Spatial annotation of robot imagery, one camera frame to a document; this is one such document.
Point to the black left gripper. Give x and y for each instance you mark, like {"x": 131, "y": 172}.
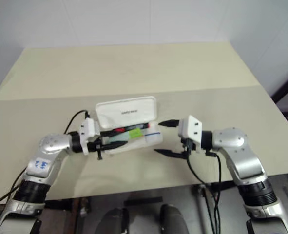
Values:
{"x": 96, "y": 145}

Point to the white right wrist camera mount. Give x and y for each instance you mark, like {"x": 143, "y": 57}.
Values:
{"x": 191, "y": 129}

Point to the white plastic pencil case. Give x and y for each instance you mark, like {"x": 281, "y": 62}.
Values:
{"x": 126, "y": 112}

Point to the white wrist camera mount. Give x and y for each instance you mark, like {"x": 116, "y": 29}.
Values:
{"x": 87, "y": 128}
{"x": 191, "y": 129}

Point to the metal table leg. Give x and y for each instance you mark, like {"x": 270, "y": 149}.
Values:
{"x": 200, "y": 209}

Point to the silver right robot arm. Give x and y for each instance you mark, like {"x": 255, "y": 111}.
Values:
{"x": 231, "y": 141}

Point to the red marker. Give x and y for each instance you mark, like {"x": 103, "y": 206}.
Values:
{"x": 139, "y": 126}

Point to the black metal frame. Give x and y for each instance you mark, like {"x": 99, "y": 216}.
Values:
{"x": 286, "y": 87}

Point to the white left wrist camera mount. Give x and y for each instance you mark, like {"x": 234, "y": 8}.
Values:
{"x": 87, "y": 128}

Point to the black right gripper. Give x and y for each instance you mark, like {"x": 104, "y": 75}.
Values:
{"x": 187, "y": 146}

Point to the white sticker blue handwriting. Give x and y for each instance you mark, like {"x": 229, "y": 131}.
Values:
{"x": 41, "y": 164}

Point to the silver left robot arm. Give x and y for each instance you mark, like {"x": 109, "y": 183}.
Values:
{"x": 53, "y": 143}

